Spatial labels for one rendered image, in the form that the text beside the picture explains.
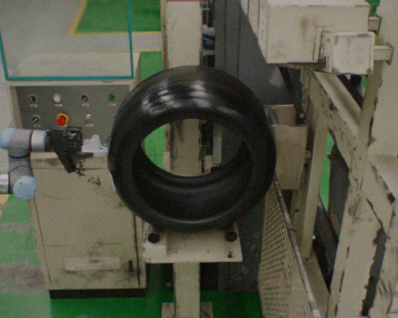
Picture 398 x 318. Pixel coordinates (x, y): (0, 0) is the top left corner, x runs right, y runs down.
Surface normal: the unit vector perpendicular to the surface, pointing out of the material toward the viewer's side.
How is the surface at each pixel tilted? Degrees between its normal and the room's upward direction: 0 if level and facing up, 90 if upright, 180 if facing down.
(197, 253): 0
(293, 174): 90
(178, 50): 90
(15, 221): 0
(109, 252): 90
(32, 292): 0
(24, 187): 90
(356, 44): 72
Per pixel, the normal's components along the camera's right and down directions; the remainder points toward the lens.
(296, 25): 0.04, 0.49
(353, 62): 0.04, 0.20
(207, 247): 0.00, -0.87
